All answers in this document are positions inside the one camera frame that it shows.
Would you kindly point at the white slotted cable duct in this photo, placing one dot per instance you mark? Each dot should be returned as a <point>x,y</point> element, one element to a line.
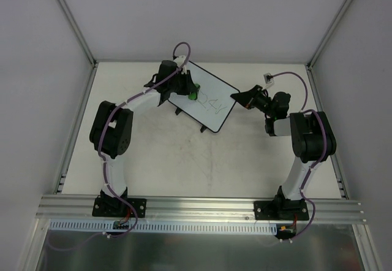
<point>171,227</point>

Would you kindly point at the aluminium mounting rail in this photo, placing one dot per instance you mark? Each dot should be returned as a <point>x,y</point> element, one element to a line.
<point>200,209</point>

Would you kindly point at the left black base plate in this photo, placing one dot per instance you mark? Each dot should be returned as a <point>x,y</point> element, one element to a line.
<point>111,207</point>

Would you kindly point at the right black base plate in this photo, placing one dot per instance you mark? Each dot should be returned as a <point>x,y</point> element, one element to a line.
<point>287,210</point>

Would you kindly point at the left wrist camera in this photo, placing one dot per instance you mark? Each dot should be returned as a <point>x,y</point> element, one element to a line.
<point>181,62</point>

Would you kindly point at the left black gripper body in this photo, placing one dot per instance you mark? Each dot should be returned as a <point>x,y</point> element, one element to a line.
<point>186,84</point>

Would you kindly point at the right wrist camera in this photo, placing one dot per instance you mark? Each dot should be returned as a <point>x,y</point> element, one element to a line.
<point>269,81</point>

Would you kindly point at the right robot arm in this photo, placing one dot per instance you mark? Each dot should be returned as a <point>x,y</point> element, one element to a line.
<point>312,143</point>

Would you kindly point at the green whiteboard eraser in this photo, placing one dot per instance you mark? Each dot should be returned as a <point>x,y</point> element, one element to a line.
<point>194,95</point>

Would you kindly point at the small black-framed whiteboard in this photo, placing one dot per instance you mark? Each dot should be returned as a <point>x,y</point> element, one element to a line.
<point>213,104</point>

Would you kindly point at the right aluminium frame post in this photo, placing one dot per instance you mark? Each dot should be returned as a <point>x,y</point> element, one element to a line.
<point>339,15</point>

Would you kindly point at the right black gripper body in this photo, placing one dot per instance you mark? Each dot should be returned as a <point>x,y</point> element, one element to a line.
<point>253,97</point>

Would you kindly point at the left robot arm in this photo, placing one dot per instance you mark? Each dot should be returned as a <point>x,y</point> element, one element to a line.
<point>112,130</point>

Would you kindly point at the left aluminium frame post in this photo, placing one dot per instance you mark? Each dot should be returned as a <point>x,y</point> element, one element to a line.
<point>66,11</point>

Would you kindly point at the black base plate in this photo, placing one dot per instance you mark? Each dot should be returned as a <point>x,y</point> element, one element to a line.
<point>111,207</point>
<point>287,210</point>

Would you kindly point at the aluminium frame post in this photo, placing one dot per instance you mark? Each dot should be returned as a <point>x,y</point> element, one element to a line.
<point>66,11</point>
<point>339,15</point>

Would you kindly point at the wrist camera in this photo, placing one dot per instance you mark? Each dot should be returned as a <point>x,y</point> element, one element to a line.
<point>181,62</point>
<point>269,81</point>

